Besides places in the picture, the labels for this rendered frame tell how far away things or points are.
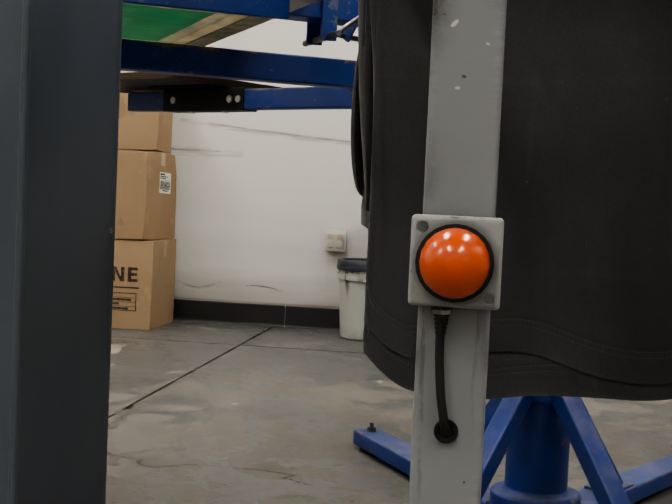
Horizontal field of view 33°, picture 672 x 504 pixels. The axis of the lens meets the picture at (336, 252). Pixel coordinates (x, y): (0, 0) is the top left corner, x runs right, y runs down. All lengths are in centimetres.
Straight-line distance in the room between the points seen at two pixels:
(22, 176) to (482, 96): 57
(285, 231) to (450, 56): 503
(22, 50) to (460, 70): 56
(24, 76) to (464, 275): 61
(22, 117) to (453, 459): 60
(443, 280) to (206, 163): 517
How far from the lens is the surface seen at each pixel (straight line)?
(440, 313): 61
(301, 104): 261
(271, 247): 566
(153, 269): 534
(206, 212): 573
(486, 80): 62
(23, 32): 109
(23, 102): 109
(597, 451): 215
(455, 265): 58
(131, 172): 534
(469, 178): 62
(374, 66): 92
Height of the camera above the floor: 68
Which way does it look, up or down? 3 degrees down
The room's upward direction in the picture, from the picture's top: 3 degrees clockwise
